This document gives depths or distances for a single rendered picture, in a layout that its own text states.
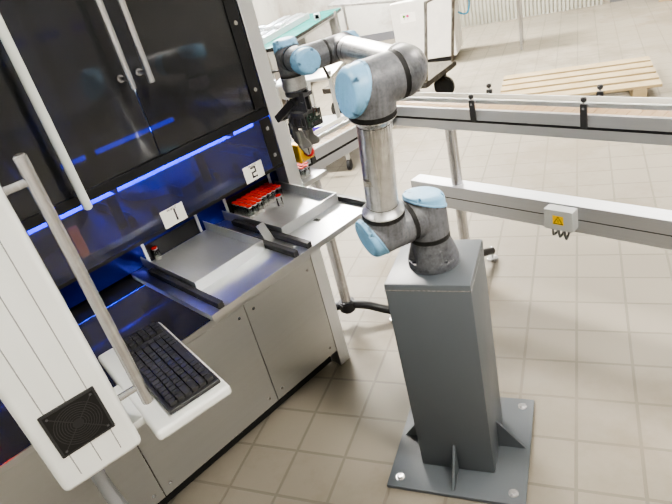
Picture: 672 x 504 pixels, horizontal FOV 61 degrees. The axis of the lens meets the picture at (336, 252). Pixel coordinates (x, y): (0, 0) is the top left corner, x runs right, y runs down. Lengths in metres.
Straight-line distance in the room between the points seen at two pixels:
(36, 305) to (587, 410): 1.85
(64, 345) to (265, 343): 1.17
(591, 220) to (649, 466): 0.91
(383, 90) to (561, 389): 1.49
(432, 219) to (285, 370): 1.08
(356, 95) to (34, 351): 0.83
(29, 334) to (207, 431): 1.18
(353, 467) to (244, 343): 0.61
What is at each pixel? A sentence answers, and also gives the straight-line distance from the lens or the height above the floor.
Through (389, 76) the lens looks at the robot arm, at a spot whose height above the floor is 1.39.
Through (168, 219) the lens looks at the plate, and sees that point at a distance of 1.92.
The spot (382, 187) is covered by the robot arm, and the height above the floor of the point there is 1.11.
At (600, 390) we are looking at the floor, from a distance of 2.42.
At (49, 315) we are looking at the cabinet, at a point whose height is 1.19.
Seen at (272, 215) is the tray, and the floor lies 0.88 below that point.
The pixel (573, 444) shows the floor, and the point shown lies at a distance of 2.24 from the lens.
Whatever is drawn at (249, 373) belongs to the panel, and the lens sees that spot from 2.29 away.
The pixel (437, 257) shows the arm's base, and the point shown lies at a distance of 1.64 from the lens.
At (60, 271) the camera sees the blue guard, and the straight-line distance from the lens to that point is 1.81.
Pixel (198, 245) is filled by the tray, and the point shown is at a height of 0.88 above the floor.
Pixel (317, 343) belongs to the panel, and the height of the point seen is 0.20.
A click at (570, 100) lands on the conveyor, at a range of 2.37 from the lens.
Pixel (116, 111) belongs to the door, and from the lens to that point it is 1.82.
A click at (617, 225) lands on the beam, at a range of 2.43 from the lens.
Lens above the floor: 1.70
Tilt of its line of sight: 29 degrees down
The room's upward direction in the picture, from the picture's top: 15 degrees counter-clockwise
